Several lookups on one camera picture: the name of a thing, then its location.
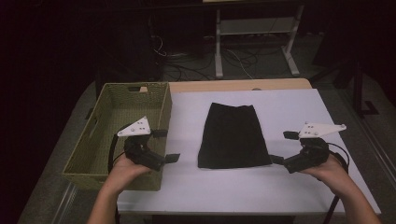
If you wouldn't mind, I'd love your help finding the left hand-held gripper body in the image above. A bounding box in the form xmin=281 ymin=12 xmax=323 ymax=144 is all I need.
xmin=117 ymin=116 xmax=166 ymax=173

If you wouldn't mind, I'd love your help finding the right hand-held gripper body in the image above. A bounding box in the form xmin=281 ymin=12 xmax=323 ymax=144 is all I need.
xmin=283 ymin=121 xmax=347 ymax=175

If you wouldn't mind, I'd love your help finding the green woven basket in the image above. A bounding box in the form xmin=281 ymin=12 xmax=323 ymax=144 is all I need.
xmin=62 ymin=81 xmax=173 ymax=191

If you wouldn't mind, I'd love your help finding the black cloth garment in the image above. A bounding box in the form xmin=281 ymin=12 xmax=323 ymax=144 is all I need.
xmin=197 ymin=102 xmax=274 ymax=170

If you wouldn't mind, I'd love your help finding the person's left hand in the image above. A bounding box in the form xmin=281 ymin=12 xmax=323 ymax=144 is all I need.
xmin=106 ymin=153 xmax=153 ymax=196

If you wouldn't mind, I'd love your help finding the person's right hand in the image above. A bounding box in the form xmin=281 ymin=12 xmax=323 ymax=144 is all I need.
xmin=300 ymin=154 xmax=353 ymax=197

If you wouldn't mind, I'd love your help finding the white board mat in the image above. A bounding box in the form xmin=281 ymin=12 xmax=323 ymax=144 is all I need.
xmin=116 ymin=88 xmax=382 ymax=217

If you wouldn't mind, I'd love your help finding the wooden table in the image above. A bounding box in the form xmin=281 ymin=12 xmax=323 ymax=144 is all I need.
xmin=139 ymin=77 xmax=313 ymax=93

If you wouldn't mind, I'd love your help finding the black floor stand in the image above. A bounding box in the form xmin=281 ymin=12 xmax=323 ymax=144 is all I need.
xmin=310 ymin=58 xmax=380 ymax=119

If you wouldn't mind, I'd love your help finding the white metal stand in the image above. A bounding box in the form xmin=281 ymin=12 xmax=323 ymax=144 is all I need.
xmin=214 ymin=4 xmax=305 ymax=79

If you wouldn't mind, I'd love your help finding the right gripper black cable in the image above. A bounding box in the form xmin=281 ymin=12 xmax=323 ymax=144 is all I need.
xmin=321 ymin=142 xmax=350 ymax=224

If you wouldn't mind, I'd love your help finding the tangle of floor cables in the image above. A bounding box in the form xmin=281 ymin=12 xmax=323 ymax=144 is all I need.
xmin=150 ymin=34 xmax=260 ymax=82

